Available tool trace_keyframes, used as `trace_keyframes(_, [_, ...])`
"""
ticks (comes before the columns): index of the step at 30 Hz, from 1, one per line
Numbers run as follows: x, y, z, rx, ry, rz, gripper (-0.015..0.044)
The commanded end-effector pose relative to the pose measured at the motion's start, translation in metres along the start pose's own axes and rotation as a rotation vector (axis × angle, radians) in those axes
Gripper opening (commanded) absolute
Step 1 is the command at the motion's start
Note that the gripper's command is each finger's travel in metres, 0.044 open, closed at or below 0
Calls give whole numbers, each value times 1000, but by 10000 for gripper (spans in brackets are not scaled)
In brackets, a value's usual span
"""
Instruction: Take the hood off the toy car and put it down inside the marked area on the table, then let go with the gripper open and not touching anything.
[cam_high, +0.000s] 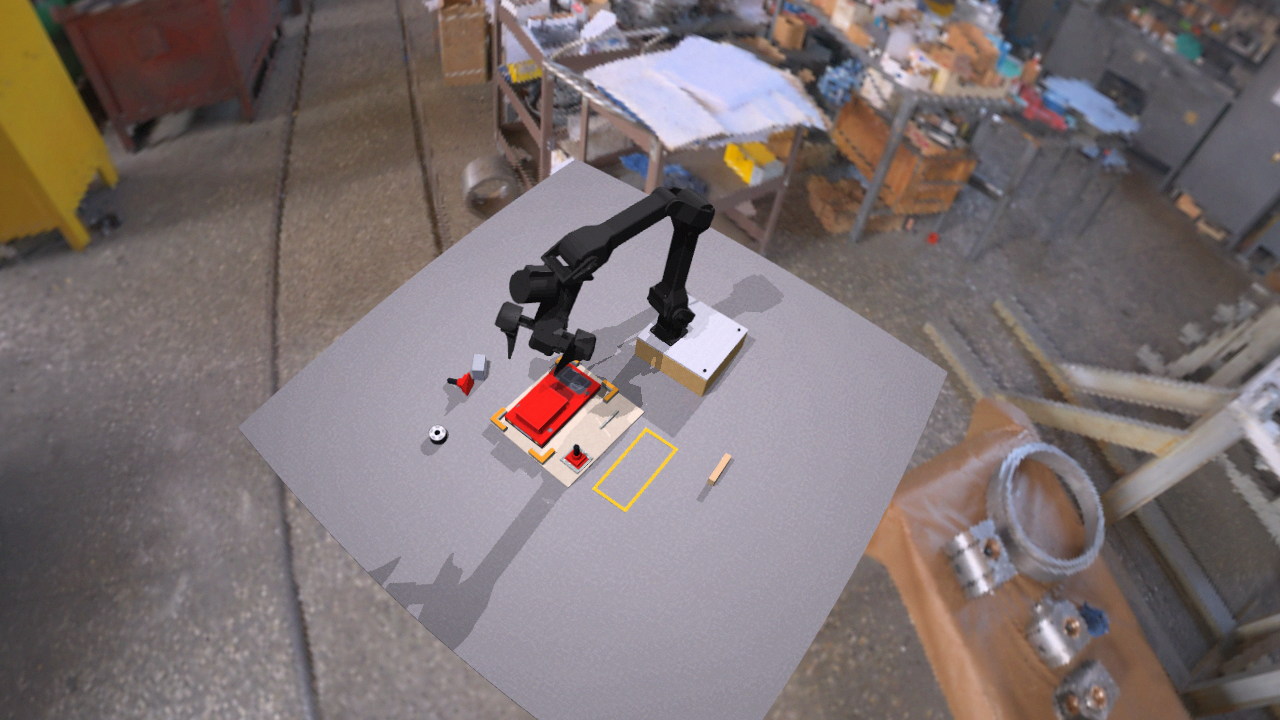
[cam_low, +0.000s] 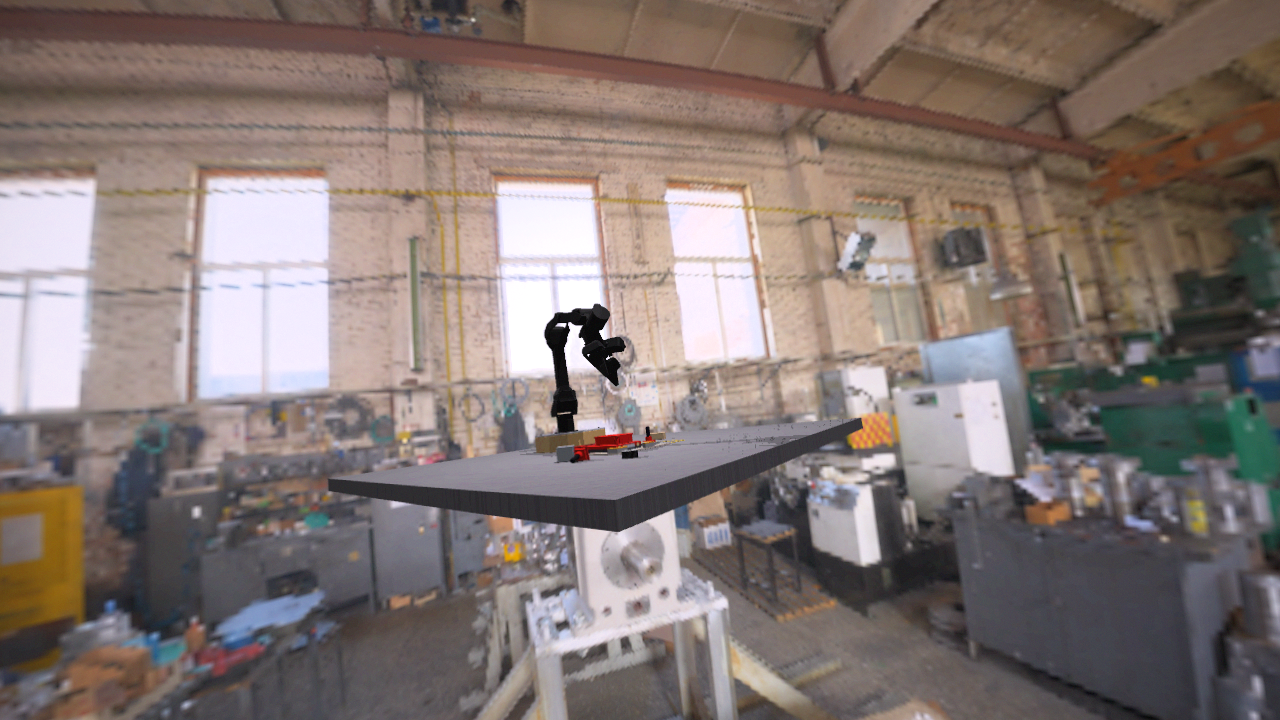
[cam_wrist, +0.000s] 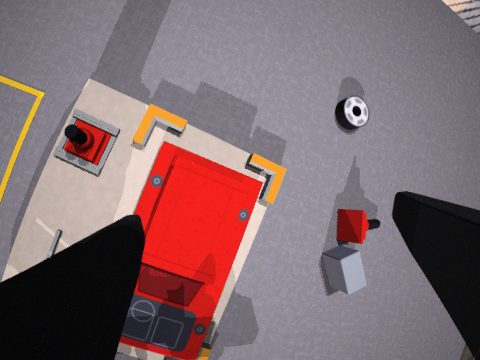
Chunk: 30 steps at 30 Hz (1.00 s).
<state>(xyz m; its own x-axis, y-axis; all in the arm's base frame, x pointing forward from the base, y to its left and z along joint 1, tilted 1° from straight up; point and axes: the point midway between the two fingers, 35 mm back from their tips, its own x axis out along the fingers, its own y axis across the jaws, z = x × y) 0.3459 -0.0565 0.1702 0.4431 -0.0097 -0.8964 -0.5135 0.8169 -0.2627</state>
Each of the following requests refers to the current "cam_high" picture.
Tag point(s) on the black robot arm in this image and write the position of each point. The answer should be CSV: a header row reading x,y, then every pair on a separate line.
x,y
586,249

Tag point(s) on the tan wooden bar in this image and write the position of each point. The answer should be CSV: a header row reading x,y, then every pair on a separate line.
x,y
719,469

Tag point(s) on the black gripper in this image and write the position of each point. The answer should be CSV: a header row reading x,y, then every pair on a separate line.
x,y
510,318

